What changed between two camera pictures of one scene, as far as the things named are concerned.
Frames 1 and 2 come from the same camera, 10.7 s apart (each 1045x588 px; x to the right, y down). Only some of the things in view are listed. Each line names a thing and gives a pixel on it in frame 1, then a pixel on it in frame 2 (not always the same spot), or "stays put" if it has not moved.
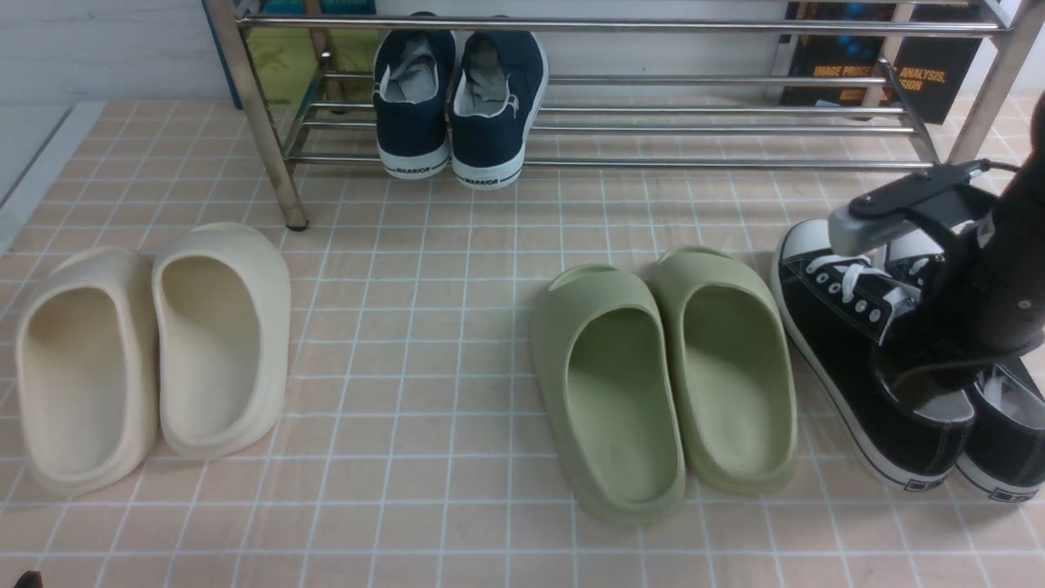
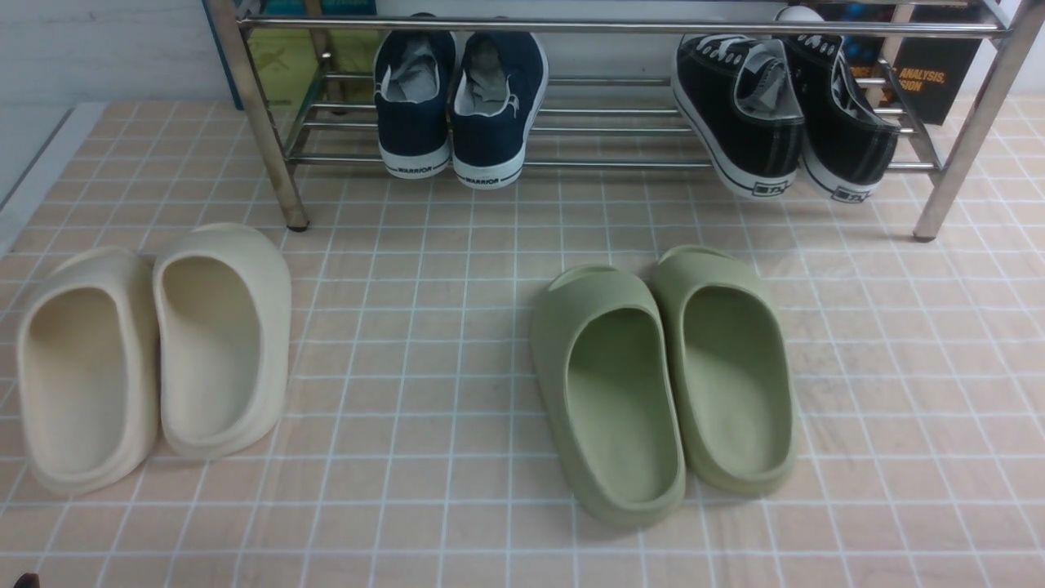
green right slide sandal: x=734 y=369 stays put
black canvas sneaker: x=1003 y=456 → x=849 y=145
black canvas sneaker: x=837 y=314 → x=737 y=95
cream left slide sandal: x=87 y=360 stays put
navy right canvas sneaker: x=497 y=86 stays put
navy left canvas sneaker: x=413 y=74 stays put
